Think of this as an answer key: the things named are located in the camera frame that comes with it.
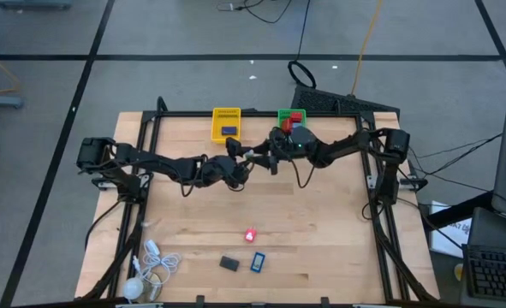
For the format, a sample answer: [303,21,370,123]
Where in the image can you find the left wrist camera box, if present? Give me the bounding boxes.
[205,156,230,185]

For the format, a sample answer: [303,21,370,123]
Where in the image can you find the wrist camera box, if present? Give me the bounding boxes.
[205,156,230,185]
[289,126,317,151]

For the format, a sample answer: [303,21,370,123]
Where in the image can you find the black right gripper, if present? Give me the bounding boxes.
[248,127,295,176]

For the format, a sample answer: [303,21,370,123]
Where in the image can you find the green plastic basket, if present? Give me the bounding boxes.
[277,108,307,129]

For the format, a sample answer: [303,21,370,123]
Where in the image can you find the dark side desk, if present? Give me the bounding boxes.
[460,207,506,308]

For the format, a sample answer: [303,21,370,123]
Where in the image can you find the thin black cables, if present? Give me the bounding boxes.
[402,132,504,193]

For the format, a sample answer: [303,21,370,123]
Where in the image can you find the orange floor cable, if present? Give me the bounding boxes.
[0,42,22,96]

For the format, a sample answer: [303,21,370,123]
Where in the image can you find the black mesh panel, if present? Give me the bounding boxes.
[289,84,402,116]

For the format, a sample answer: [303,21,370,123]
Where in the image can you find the grey floor base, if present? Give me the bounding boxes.
[0,93,25,109]
[0,0,74,11]

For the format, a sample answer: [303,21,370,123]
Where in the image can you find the yellow plastic basket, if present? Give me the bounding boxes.
[211,106,242,145]

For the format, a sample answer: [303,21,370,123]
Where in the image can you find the long yellow cable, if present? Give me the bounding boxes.
[349,0,384,96]

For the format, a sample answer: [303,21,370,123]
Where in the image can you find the white round lamp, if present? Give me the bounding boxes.
[122,272,164,303]

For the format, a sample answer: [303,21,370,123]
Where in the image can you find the black coiled cable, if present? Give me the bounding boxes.
[287,0,318,90]

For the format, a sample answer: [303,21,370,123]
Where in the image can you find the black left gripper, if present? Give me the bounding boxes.
[225,136,254,189]

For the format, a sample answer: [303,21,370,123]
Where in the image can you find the black keyboard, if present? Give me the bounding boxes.
[461,243,506,303]

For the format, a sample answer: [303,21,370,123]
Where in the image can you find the black metal table frame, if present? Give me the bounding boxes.
[79,96,440,305]

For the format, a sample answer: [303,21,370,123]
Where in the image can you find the black box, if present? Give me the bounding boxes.
[218,255,241,272]

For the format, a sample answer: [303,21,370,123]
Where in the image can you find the white paper sheet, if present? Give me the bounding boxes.
[427,200,472,259]

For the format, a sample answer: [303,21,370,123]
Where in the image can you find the blue box with screen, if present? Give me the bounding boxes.
[249,252,266,274]

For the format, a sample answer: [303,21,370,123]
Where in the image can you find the white cable with adapter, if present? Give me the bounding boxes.
[131,239,182,287]

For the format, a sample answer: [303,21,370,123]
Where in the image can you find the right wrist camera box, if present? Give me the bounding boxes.
[289,126,317,151]

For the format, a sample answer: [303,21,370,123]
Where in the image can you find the black floor cable bundle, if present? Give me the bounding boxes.
[216,0,295,25]

